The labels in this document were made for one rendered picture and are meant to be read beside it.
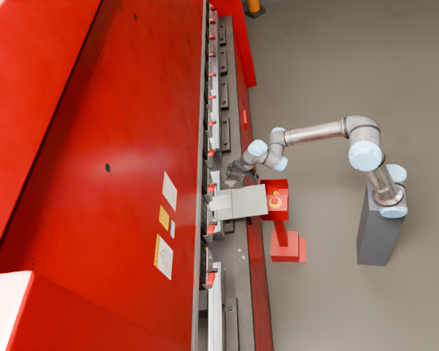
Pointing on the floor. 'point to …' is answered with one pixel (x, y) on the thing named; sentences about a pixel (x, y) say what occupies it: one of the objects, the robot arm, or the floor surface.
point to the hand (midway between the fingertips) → (231, 185)
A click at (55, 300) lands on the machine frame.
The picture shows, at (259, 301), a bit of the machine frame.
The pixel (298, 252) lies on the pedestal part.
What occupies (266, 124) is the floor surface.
